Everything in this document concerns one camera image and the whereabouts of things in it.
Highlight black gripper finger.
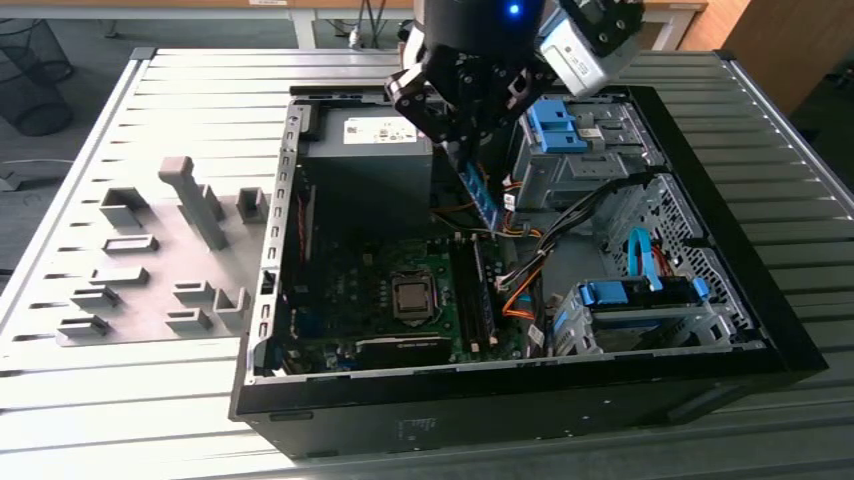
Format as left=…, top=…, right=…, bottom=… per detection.
left=384, top=47, right=480, bottom=169
left=476, top=62, right=555, bottom=161

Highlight blue RAM stick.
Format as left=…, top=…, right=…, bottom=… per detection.
left=458, top=160, right=503, bottom=235

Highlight black RAM slot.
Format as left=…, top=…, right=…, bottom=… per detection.
left=450, top=232, right=483, bottom=354

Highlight grey metal drive cage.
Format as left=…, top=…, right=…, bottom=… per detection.
left=510, top=99, right=668, bottom=211

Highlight grey power supply unit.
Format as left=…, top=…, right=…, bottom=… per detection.
left=303, top=104, right=435, bottom=236

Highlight dark green motherboard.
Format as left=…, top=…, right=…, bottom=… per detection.
left=283, top=232, right=535, bottom=374

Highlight brown wooden cabinet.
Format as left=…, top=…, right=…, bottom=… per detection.
left=679, top=0, right=854, bottom=117

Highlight CPU with silver top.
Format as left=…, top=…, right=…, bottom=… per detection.
left=396, top=283, right=434, bottom=312

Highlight hard disk in blue carrier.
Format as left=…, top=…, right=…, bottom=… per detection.
left=576, top=277, right=708, bottom=309

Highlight CPU socket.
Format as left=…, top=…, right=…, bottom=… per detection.
left=388, top=269, right=446, bottom=326

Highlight grey parts rack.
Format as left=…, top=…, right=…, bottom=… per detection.
left=53, top=155, right=275, bottom=349

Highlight grey metal disk bay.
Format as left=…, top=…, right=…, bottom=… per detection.
left=552, top=279, right=755, bottom=354

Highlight black graphics card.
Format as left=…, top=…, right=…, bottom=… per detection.
left=352, top=335, right=455, bottom=369

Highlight white floor stand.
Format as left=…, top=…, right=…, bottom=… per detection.
left=0, top=158, right=68, bottom=192

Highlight black open PC case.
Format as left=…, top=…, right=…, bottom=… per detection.
left=227, top=83, right=829, bottom=460

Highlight blue plastic drive bracket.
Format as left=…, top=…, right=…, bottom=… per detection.
left=526, top=99, right=576, bottom=132
left=538, top=129, right=592, bottom=154

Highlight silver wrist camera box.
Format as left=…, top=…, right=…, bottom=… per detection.
left=536, top=0, right=646, bottom=97

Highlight black wire bundle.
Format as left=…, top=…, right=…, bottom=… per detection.
left=532, top=172, right=652, bottom=256

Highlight white frame wooden desk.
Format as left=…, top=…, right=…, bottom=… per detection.
left=639, top=0, right=710, bottom=51
left=0, top=0, right=419, bottom=50

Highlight yellow black power wires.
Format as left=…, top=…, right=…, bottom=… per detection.
left=432, top=209, right=543, bottom=242

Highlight blue data wire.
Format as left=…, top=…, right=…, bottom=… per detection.
left=627, top=227, right=666, bottom=291

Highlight orange data wire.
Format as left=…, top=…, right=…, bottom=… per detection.
left=499, top=272, right=546, bottom=320

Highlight black wire waste basket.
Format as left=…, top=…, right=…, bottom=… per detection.
left=0, top=19, right=75, bottom=137

